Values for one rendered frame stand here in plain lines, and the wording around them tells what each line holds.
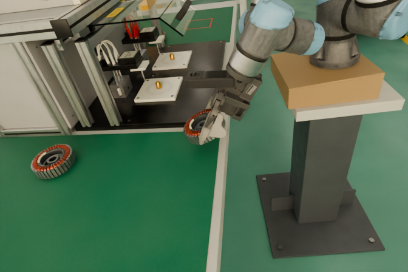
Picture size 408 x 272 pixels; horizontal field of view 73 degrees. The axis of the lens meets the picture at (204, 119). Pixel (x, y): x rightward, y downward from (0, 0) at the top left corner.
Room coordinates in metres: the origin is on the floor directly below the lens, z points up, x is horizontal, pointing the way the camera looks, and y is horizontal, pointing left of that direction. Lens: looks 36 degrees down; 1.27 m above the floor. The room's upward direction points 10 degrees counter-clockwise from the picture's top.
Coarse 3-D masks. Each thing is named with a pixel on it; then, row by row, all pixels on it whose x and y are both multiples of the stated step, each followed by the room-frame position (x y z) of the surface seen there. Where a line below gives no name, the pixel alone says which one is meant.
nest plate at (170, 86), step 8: (152, 80) 0.97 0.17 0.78; (160, 80) 0.96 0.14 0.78; (168, 80) 0.95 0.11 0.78; (176, 80) 0.94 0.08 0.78; (144, 88) 0.92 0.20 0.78; (152, 88) 0.91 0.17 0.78; (168, 88) 0.89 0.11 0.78; (176, 88) 0.88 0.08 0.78; (136, 96) 0.87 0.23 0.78; (144, 96) 0.86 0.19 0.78; (152, 96) 0.85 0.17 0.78; (160, 96) 0.84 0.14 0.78; (168, 96) 0.83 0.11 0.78; (176, 96) 0.83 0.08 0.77
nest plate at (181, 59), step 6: (162, 54) 1.21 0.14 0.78; (168, 54) 1.20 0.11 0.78; (174, 54) 1.19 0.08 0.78; (180, 54) 1.18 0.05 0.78; (186, 54) 1.16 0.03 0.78; (162, 60) 1.14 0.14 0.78; (168, 60) 1.13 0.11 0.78; (174, 60) 1.12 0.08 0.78; (180, 60) 1.11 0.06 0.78; (186, 60) 1.10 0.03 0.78; (156, 66) 1.09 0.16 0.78; (162, 66) 1.08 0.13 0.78; (168, 66) 1.07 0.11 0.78; (174, 66) 1.06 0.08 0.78; (180, 66) 1.06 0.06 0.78; (186, 66) 1.05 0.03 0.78
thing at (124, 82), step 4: (116, 76) 0.97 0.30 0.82; (124, 76) 0.96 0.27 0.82; (128, 76) 0.96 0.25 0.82; (120, 80) 0.93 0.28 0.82; (124, 80) 0.93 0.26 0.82; (128, 80) 0.95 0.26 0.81; (112, 84) 0.91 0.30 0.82; (116, 84) 0.90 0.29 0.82; (120, 84) 0.90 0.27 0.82; (124, 84) 0.91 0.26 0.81; (128, 84) 0.94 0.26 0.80; (112, 88) 0.90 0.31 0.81; (116, 88) 0.90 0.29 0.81; (120, 88) 0.90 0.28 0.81; (124, 88) 0.90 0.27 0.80; (128, 88) 0.93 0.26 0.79; (112, 92) 0.90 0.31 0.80; (116, 92) 0.90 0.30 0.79; (124, 92) 0.89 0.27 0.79; (128, 92) 0.92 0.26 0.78; (116, 96) 0.90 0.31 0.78; (124, 96) 0.89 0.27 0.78
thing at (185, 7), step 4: (188, 0) 0.92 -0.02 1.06; (184, 4) 0.86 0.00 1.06; (188, 4) 0.88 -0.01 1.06; (184, 8) 0.83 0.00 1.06; (188, 8) 0.86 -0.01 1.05; (180, 12) 0.82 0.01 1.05; (184, 12) 0.82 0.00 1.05; (176, 16) 0.83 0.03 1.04; (180, 16) 0.82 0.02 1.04; (180, 20) 0.83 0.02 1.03
